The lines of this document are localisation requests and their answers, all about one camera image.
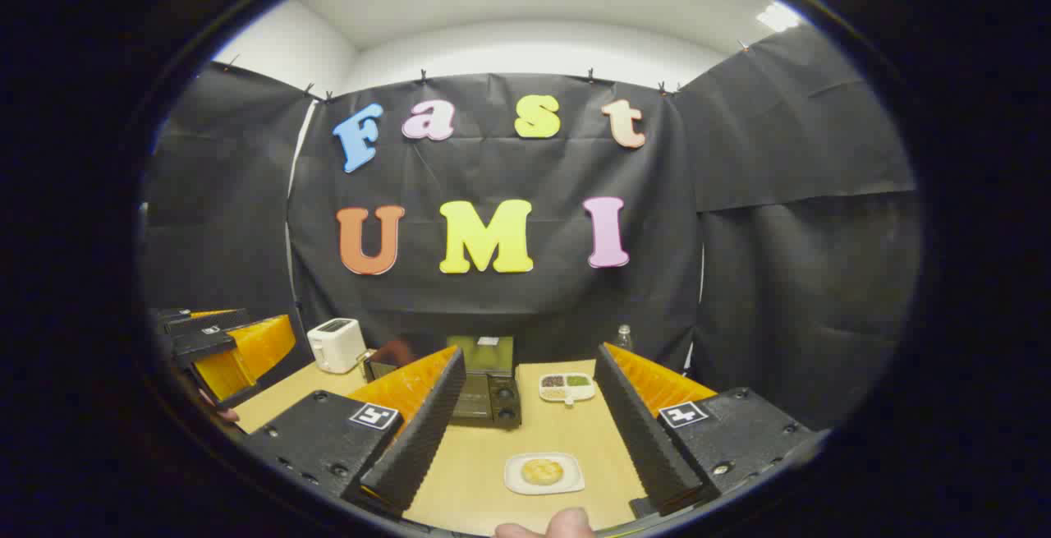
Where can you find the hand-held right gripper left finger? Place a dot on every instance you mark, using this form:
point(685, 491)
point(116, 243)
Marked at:
point(427, 431)

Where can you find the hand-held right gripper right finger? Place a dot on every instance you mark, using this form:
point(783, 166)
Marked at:
point(636, 431)

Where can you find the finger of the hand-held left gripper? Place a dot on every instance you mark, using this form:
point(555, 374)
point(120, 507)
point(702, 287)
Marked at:
point(197, 345)
point(205, 323)

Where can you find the black electric oven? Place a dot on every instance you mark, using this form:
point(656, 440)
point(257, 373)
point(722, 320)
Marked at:
point(493, 402)

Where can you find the yellow round bun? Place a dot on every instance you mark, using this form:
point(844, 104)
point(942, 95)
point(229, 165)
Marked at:
point(542, 471)

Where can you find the white rectangular plate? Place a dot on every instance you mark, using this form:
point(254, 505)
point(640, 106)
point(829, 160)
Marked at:
point(575, 480)

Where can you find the white divided condiment plate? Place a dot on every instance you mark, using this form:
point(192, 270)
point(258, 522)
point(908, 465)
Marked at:
point(566, 390)

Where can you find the clear plastic water bottle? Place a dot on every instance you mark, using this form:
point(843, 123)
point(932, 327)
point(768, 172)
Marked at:
point(624, 339)

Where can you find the white toaster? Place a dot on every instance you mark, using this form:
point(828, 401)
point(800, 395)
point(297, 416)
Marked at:
point(335, 345)

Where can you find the black backdrop cloth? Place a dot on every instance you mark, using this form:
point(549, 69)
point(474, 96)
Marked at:
point(493, 168)

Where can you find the small ceiling light panel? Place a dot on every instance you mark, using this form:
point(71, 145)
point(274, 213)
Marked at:
point(777, 17)

